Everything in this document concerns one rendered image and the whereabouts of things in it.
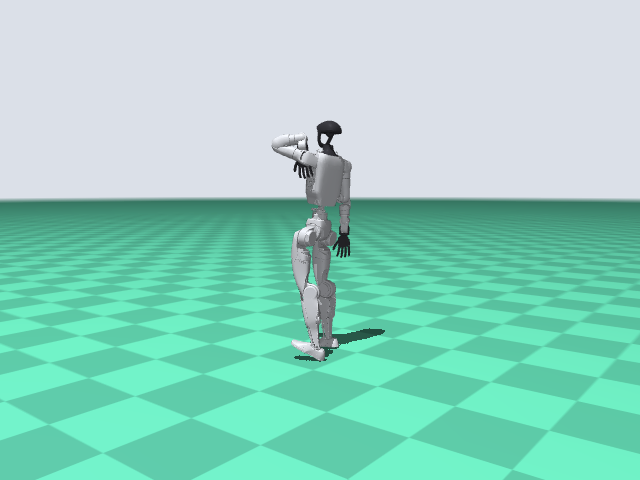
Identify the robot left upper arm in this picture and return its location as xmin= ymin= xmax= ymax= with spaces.
xmin=271 ymin=140 xmax=318 ymax=167

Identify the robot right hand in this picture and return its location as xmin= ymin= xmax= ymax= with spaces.
xmin=332 ymin=225 xmax=350 ymax=258

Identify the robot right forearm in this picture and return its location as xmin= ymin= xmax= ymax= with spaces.
xmin=339 ymin=199 xmax=351 ymax=233

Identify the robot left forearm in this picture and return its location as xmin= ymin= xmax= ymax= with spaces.
xmin=272 ymin=133 xmax=308 ymax=150

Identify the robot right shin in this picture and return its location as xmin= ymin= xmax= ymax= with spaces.
xmin=318 ymin=283 xmax=336 ymax=339

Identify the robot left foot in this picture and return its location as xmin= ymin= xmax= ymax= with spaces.
xmin=291 ymin=340 xmax=325 ymax=361

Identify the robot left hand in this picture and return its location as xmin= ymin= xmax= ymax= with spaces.
xmin=294 ymin=143 xmax=313 ymax=179

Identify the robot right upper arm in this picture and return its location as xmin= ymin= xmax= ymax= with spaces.
xmin=337 ymin=159 xmax=352 ymax=204

